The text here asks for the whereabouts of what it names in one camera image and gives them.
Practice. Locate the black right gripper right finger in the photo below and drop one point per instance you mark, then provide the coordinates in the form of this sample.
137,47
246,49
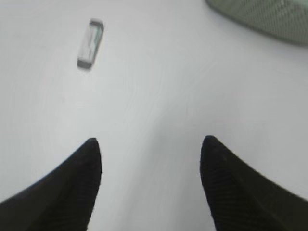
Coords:
242,199

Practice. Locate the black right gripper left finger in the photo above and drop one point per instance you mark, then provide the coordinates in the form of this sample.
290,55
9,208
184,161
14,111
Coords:
63,200

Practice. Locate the grey white eraser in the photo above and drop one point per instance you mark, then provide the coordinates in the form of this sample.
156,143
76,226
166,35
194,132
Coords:
90,44

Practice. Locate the green woven plastic basket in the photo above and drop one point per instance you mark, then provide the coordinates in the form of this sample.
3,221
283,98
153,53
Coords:
283,19

